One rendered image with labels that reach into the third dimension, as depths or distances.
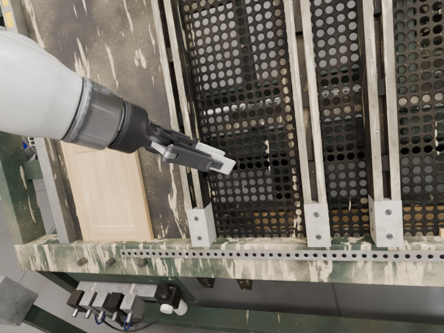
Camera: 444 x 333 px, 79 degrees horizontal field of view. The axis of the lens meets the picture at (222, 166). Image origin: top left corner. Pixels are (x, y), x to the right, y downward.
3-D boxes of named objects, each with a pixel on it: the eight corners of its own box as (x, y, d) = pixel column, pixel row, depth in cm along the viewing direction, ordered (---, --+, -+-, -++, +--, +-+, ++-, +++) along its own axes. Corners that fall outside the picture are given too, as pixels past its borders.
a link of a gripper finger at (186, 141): (143, 145, 44) (139, 141, 45) (190, 156, 53) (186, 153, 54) (153, 124, 43) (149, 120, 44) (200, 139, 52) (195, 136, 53)
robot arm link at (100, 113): (78, 69, 38) (119, 86, 42) (56, 125, 40) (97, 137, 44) (88, 86, 31) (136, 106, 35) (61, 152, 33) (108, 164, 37)
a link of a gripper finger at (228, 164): (208, 150, 49) (210, 152, 48) (234, 160, 54) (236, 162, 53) (200, 164, 50) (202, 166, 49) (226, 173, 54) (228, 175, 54)
